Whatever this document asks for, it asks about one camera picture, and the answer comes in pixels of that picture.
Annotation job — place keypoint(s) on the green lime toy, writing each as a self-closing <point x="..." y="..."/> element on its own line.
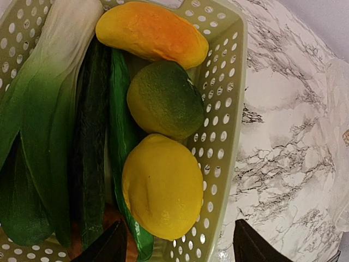
<point x="163" y="99"/>

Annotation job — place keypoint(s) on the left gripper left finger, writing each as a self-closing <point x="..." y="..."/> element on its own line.
<point x="111" y="245"/>

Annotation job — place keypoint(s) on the green bok choy toy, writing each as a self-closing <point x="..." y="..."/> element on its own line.
<point x="37" y="122"/>

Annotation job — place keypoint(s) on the orange yellow mango toy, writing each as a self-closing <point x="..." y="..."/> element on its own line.
<point x="152" y="33"/>

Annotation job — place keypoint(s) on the green perforated plastic basket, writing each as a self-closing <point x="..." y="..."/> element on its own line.
<point x="221" y="81"/>

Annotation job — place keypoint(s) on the brown orange round toy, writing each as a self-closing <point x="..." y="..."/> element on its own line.
<point x="110" y="216"/>

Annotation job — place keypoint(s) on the bright green pepper toy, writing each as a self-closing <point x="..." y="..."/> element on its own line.
<point x="124" y="135"/>

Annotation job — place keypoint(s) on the clear zip top bag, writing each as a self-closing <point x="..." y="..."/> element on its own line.
<point x="337" y="138"/>

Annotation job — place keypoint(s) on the yellow lemon toy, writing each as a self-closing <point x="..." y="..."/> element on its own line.
<point x="162" y="186"/>

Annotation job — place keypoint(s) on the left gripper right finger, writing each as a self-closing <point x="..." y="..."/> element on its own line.
<point x="250" y="246"/>

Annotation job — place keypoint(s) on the dark green cucumber toy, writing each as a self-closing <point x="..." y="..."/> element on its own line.
<point x="87" y="191"/>

